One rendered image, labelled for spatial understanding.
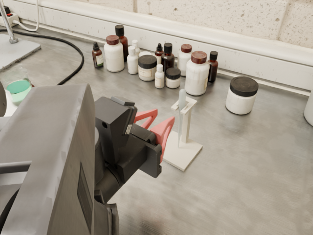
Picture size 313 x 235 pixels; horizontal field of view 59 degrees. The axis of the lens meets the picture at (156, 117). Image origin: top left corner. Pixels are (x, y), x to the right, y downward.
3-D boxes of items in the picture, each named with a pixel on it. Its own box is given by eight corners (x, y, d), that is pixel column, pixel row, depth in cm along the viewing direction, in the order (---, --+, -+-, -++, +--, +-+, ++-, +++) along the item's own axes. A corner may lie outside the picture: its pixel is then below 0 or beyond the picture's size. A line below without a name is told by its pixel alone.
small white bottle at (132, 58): (140, 71, 83) (139, 47, 78) (133, 75, 82) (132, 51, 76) (133, 67, 85) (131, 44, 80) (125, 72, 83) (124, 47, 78)
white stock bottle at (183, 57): (195, 72, 83) (198, 46, 77) (184, 78, 81) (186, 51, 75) (184, 66, 86) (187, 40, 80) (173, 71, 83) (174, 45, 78)
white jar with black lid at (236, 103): (248, 118, 68) (255, 95, 63) (221, 109, 70) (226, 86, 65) (255, 103, 72) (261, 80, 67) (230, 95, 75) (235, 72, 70)
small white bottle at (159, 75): (160, 82, 79) (160, 61, 75) (166, 86, 78) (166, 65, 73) (153, 85, 78) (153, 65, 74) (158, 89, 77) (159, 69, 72)
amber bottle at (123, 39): (131, 56, 90) (128, 24, 83) (125, 63, 87) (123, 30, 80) (118, 54, 91) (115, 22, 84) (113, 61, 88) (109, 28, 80)
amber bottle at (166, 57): (168, 79, 80) (169, 49, 74) (158, 74, 82) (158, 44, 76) (176, 73, 83) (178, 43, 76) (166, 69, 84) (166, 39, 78)
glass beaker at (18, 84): (31, 112, 57) (18, 79, 51) (6, 110, 57) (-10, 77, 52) (43, 94, 61) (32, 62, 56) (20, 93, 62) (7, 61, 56)
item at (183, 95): (179, 110, 52) (180, 91, 49) (183, 107, 52) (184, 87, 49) (182, 112, 51) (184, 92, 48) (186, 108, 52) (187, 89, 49)
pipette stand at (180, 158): (183, 171, 56) (188, 126, 47) (152, 154, 59) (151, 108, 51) (202, 147, 61) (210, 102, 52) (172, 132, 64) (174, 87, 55)
